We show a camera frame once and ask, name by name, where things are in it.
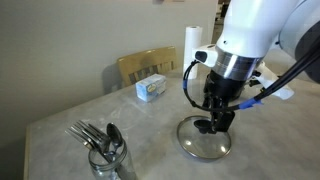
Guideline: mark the clear glass jar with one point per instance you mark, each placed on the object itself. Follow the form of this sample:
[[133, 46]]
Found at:
[[100, 166]]

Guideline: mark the glass lid with black knob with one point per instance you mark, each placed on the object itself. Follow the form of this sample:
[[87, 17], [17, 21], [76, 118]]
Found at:
[[200, 147]]

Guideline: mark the white paper towel roll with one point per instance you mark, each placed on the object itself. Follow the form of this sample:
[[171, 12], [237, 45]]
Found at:
[[191, 38]]

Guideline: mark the light blue carton box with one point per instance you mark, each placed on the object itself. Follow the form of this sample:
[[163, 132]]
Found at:
[[150, 88]]

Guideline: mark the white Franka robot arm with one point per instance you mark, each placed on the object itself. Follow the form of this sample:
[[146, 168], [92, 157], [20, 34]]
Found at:
[[253, 26]]

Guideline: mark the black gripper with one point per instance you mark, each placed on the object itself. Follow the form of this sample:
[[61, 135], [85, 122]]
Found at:
[[223, 85]]

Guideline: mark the silver metal fork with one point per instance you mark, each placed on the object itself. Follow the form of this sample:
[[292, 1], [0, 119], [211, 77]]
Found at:
[[101, 136], [90, 133], [81, 138]]

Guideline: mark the microwave oven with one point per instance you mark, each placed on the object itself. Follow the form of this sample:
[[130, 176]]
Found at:
[[222, 8]]

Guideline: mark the silver metal spoon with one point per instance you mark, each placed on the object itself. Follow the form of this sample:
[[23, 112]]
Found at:
[[114, 135]]

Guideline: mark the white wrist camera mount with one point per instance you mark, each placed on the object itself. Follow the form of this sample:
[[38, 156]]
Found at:
[[278, 85]]

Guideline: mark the wooden chair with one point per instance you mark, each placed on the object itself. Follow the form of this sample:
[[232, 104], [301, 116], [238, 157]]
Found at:
[[146, 61]]

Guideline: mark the beige kitchen counter cabinet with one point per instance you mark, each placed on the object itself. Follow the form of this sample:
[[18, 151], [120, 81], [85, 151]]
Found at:
[[216, 33]]

